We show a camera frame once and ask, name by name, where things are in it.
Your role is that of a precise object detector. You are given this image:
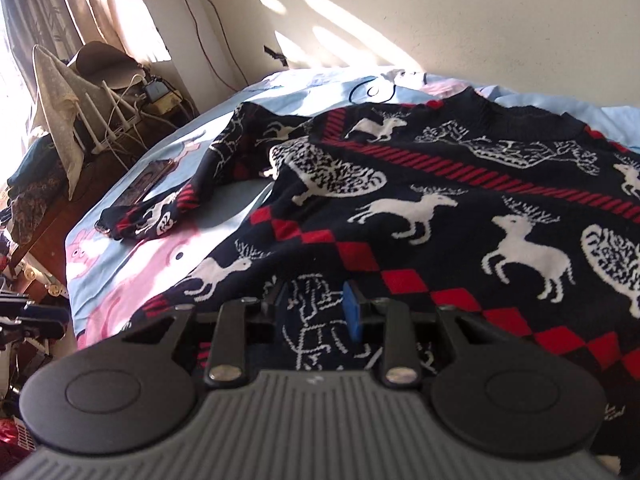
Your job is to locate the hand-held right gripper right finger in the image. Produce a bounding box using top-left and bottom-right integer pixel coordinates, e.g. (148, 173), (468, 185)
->
(342, 281), (507, 387)

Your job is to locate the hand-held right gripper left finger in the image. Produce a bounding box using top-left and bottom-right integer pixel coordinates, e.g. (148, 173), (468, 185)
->
(122, 281), (290, 387)

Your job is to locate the black reindeer knit sweater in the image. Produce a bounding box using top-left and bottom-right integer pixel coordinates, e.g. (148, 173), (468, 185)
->
(97, 87), (640, 476)

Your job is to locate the pile of dark clothes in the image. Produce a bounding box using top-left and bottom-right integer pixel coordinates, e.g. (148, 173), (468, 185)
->
(0, 135), (68, 243)

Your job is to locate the dark flat case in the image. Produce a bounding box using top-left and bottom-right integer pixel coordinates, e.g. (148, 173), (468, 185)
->
(111, 159), (177, 209)

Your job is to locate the blue cartoon bed sheet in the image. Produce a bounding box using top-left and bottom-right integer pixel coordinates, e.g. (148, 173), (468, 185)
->
(65, 67), (640, 351)

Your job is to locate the wooden side table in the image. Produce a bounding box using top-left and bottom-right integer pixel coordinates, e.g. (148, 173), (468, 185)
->
(9, 102), (193, 263)

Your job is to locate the white router with antennas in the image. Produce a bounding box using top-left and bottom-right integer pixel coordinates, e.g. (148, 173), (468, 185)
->
(74, 79), (147, 157)

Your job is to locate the black power adapter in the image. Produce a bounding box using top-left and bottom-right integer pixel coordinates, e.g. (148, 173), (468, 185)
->
(144, 77), (170, 105)

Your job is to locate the brown cap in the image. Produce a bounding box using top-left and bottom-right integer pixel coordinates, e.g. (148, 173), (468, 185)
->
(66, 42), (147, 92)

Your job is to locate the grey hanging cloth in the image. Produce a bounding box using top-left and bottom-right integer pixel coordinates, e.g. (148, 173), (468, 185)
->
(32, 44), (87, 202)

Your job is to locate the beige patterned curtain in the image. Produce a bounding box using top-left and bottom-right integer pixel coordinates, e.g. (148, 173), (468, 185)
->
(0, 0), (173, 93)

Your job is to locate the thin red wall cable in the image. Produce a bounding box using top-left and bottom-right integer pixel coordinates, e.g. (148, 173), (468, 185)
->
(159, 0), (249, 89)

